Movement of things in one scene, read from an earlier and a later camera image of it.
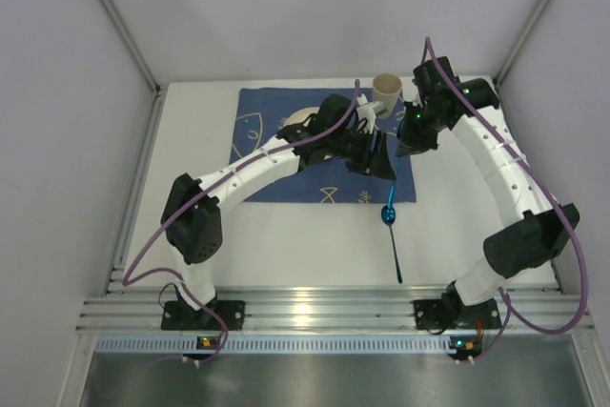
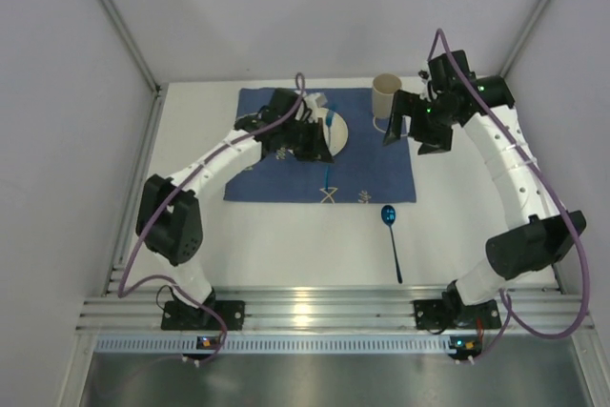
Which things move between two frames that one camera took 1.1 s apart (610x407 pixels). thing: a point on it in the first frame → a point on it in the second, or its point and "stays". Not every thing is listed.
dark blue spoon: x=388 y=216 stays
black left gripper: x=370 y=153 → x=308 y=138
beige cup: x=387 y=89 stays
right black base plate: x=436 y=315 stays
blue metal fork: x=393 y=189 → x=329 y=121
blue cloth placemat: x=265 y=112 stays
